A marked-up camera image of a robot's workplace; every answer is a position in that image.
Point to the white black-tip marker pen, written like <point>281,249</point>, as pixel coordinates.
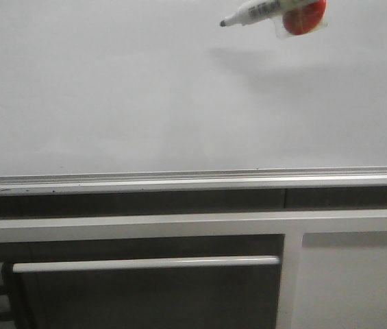
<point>251,12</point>

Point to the red round magnet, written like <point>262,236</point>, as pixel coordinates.
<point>305,19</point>

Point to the white whiteboard surface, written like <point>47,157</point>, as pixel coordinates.
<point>145,86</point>

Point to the white horizontal round bar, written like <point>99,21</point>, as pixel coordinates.
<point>151,263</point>

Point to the white metal stand frame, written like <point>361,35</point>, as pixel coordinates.
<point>333,271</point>

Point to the aluminium whiteboard tray rail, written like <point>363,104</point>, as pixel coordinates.
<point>191,181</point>

